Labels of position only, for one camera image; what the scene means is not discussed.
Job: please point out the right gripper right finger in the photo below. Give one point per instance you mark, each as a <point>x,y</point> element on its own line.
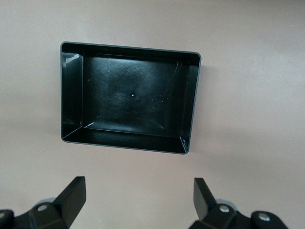
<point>209,214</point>

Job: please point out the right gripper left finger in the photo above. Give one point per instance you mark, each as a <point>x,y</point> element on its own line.
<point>64,210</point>

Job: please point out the black plastic box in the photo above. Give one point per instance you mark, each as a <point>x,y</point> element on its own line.
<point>133,95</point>

